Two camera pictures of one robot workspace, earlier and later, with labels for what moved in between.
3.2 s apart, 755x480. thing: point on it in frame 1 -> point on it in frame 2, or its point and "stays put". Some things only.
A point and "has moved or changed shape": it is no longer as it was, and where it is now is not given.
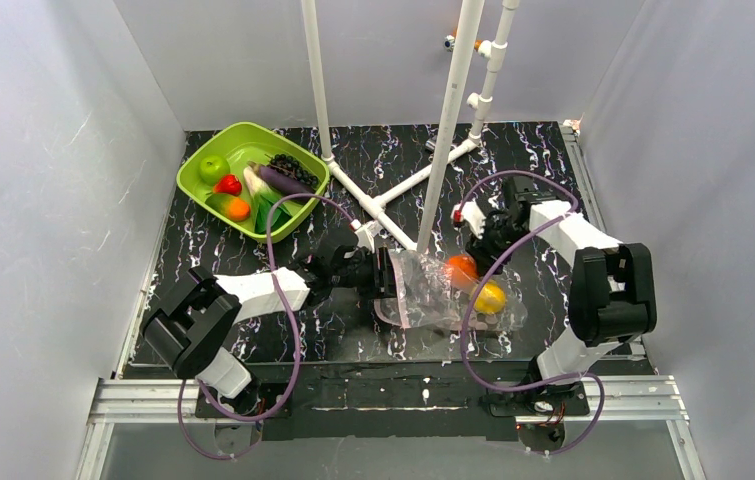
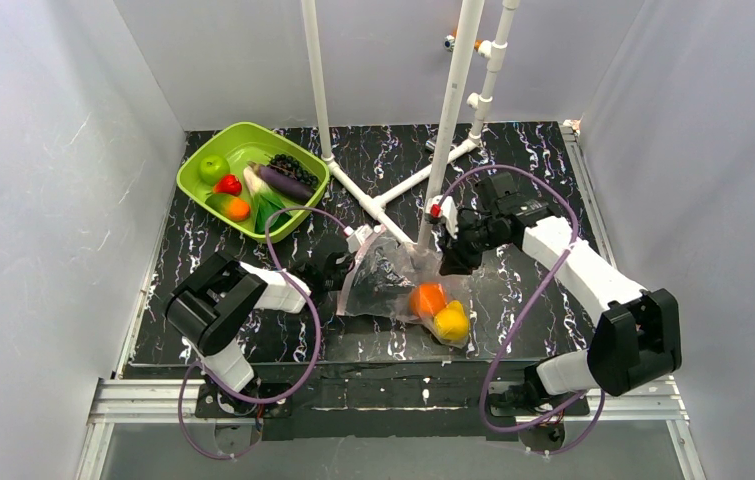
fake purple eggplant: x=281 y=182 stays put
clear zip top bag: x=433 y=292 has moved or changed shape
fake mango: x=233 y=209 stays put
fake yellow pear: x=491 y=299 -> x=451 y=322
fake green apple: x=212 y=168 stays put
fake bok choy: x=262 y=196 stays put
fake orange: x=463 y=272 -> x=428 y=298
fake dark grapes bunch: x=292 y=167 stays put
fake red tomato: x=229 y=184 stays put
